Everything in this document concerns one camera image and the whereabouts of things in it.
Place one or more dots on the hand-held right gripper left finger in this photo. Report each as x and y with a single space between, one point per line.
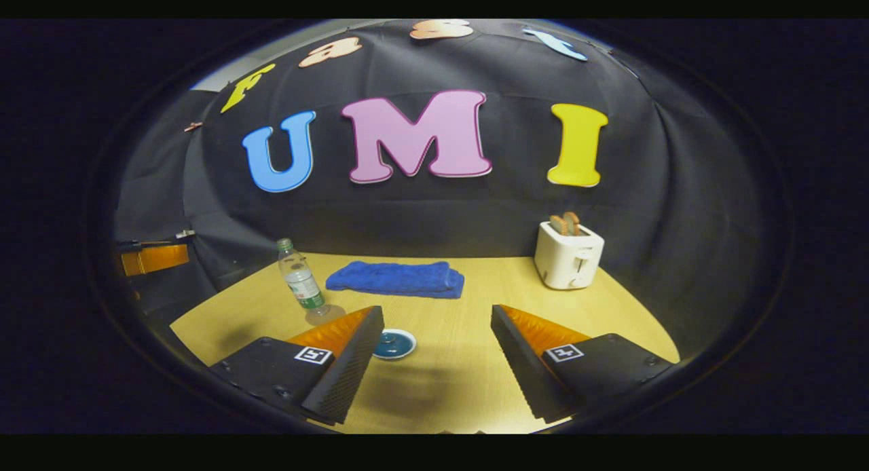
349 376

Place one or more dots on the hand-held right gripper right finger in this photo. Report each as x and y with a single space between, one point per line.
519 369

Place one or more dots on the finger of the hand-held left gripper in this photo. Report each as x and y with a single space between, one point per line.
153 259

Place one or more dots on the white teacup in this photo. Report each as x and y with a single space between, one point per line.
397 358

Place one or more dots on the dark teal teacup lid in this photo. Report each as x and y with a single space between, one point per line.
395 343

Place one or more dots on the round brown coaster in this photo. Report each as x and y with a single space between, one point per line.
335 315

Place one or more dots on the clear plastic water bottle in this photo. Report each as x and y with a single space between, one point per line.
302 284

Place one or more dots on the folded blue towel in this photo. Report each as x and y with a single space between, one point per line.
397 279

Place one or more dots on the white toaster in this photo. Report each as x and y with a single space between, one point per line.
567 260

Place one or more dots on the orange cloth clip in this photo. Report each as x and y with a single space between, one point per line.
193 126

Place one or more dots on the toast bread slice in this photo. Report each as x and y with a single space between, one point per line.
557 224
574 221

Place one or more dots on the black backdrop cloth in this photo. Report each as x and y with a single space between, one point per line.
421 220

